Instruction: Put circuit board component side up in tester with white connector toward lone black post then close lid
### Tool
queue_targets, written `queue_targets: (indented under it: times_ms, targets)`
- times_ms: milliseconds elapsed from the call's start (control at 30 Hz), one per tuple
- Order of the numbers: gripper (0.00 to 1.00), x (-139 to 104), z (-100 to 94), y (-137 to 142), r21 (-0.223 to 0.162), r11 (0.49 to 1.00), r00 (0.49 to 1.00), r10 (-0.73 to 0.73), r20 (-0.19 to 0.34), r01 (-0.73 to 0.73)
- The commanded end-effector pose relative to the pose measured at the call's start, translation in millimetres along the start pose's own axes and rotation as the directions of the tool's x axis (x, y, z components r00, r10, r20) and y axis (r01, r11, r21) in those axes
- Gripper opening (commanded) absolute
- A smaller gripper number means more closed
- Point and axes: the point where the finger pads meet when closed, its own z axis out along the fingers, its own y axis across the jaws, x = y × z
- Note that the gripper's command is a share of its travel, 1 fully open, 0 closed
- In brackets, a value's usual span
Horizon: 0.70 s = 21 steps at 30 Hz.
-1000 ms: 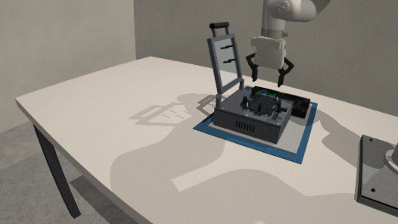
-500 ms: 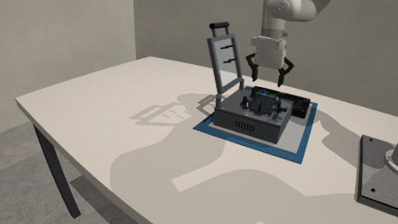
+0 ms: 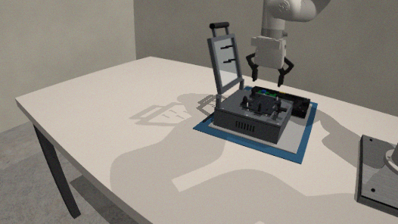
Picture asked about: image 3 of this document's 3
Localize green circuit board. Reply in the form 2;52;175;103
258;90;277;97

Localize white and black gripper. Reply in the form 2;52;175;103
246;38;294;87

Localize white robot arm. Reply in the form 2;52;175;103
251;0;398;175

